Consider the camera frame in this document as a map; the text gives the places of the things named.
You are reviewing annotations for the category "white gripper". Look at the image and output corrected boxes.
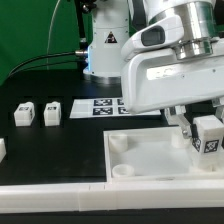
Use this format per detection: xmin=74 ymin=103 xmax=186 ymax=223
xmin=121 ymin=19 xmax=224 ymax=139

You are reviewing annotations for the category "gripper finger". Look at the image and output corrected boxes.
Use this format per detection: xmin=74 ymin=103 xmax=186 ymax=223
xmin=212 ymin=98 xmax=224 ymax=123

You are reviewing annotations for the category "white square tabletop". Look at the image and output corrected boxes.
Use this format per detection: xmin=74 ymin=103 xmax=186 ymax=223
xmin=104 ymin=127 xmax=224 ymax=182

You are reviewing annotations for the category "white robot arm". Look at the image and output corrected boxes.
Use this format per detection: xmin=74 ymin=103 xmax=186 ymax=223
xmin=84 ymin=0 xmax=224 ymax=135

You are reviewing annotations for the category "white marker sheet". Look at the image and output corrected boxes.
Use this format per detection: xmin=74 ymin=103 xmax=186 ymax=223
xmin=69 ymin=97 xmax=162 ymax=120

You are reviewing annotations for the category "white block left edge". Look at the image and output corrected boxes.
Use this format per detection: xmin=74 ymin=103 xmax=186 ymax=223
xmin=0 ymin=138 xmax=6 ymax=163

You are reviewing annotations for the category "white front wall fence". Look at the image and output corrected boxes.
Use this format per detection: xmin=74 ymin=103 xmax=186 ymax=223
xmin=0 ymin=179 xmax=224 ymax=214

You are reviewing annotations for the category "grey thin cable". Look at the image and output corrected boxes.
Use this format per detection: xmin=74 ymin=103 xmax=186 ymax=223
xmin=45 ymin=0 xmax=63 ymax=70

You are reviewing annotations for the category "black cable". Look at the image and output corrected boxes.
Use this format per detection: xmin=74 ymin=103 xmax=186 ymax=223
xmin=5 ymin=50 xmax=90 ymax=81

